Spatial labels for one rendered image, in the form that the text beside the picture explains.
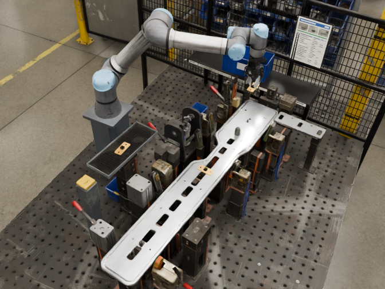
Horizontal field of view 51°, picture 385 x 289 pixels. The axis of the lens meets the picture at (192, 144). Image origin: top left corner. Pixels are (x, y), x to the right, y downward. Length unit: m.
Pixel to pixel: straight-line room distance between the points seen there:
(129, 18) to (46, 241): 2.93
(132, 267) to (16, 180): 2.02
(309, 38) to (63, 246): 1.84
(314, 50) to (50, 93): 2.77
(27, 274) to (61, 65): 3.04
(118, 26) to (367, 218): 3.21
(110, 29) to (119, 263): 3.47
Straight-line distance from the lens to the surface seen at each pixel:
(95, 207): 1.97
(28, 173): 3.62
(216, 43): 1.90
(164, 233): 1.84
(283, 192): 2.44
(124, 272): 1.76
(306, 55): 2.66
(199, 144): 2.18
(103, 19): 4.85
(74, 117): 4.04
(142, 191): 1.85
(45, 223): 2.35
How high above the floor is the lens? 2.53
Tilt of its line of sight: 44 degrees down
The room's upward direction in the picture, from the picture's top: 2 degrees clockwise
